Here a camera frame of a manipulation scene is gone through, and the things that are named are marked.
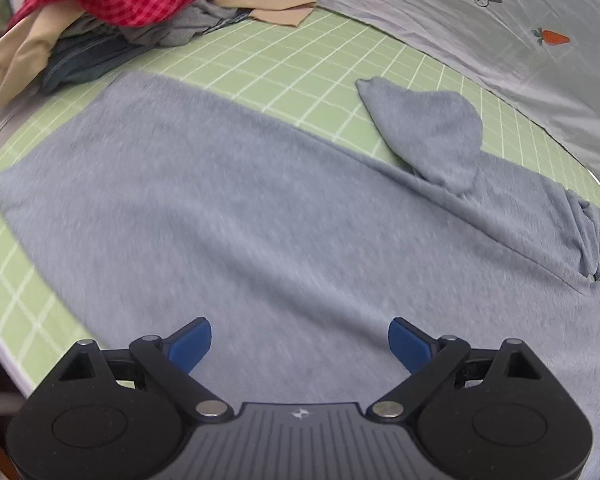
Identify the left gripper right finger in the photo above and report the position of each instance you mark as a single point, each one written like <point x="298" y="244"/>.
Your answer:
<point x="415" y="349"/>

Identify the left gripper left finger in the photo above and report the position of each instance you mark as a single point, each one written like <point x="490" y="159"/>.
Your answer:
<point x="160" y="358"/>

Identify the dark teal garment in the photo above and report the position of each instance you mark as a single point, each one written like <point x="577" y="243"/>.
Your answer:
<point x="84" y="58"/>

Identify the green grid cutting mat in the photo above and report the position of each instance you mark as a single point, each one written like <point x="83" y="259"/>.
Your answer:
<point x="304" y="75"/>

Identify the beige garment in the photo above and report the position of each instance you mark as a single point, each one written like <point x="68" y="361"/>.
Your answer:
<point x="26" y="47"/>

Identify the grey carrot print bedsheet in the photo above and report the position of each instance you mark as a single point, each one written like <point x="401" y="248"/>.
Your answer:
<point x="541" y="56"/>

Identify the grey blue garment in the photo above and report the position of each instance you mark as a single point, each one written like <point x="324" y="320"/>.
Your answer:
<point x="197" y="19"/>

